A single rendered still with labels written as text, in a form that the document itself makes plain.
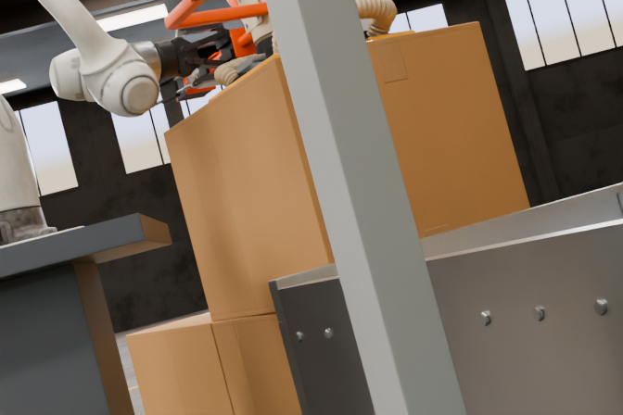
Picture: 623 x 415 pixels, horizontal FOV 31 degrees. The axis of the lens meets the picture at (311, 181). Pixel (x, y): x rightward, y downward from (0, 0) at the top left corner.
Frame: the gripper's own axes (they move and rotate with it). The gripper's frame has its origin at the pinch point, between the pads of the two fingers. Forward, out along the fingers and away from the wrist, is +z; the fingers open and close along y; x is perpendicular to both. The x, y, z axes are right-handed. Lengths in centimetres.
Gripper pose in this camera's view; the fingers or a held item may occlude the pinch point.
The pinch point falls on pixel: (245, 46)
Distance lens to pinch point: 236.5
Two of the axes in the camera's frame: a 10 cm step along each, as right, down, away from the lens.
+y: 2.5, 9.7, -0.5
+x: 4.1, -1.6, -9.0
